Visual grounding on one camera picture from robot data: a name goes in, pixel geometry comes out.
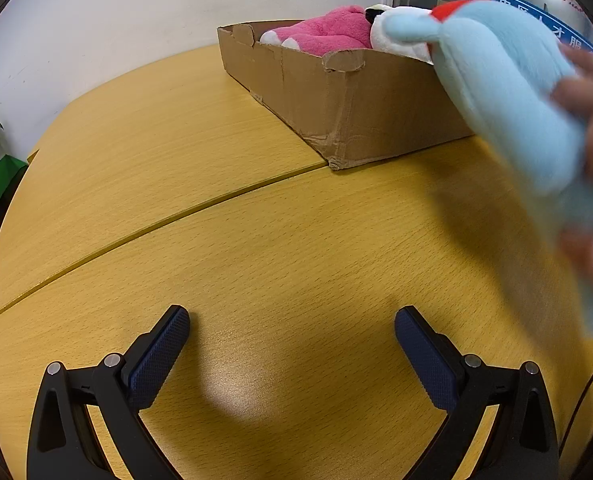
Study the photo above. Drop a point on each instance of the pink plush bear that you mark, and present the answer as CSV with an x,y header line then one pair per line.
x,y
344,28

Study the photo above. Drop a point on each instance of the brown cardboard box tray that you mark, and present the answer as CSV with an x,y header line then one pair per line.
x,y
351,106

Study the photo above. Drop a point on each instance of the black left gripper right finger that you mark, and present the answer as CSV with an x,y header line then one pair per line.
x,y
522,444

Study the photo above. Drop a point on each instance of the light blue plush bear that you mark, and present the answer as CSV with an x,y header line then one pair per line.
x,y
499,66

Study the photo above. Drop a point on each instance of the white panda plush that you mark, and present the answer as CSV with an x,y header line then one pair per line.
x,y
382,41

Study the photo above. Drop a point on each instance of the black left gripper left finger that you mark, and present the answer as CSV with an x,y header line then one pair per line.
x,y
63,443

